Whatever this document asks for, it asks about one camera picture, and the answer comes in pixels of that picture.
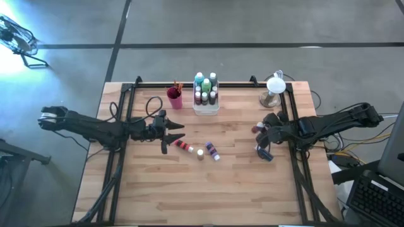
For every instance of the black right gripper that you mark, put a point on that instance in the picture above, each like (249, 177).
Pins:
(281, 132)

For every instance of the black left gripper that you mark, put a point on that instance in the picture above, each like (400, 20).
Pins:
(158, 126)

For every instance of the small crimson paint bottle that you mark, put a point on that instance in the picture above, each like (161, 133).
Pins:
(258, 127)

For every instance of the small blue paint bottle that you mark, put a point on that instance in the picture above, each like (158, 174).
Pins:
(266, 155)

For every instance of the small yellow ochre paint bottle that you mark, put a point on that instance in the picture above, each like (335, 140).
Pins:
(200, 155)

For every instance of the small purple paint bottle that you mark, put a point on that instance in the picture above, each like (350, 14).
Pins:
(212, 150)

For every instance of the small dark brown paint bottle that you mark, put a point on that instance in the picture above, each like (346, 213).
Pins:
(212, 98)

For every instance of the large green paint bottle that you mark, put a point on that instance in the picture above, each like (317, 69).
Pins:
(206, 85)

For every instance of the large teal paint bottle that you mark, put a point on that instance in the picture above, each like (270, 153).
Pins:
(199, 78)

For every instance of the large dark grey paint bottle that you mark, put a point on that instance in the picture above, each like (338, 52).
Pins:
(213, 78)

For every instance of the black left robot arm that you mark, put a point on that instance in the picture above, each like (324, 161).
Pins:
(94, 127)

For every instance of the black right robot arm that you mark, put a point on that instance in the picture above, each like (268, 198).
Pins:
(331, 123)

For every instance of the small red-orange paint bottle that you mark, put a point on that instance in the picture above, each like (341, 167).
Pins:
(183, 145)

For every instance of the maroon plastic cup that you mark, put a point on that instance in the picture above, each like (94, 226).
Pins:
(174, 101)

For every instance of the white plastic bin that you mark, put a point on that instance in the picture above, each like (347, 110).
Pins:
(206, 109)

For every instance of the white mushroom table lamp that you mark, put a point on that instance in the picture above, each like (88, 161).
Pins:
(275, 85)

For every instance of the black power strip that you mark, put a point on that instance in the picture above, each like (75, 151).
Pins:
(344, 160)

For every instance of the grey laptop screen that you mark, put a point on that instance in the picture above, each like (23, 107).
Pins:
(393, 148)

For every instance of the black laptop keyboard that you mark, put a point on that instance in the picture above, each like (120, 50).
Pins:
(375, 198)

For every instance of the black metal stand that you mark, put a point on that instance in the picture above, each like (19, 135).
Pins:
(19, 153)

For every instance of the black aluminium table frame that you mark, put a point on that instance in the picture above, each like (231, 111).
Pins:
(236, 84)

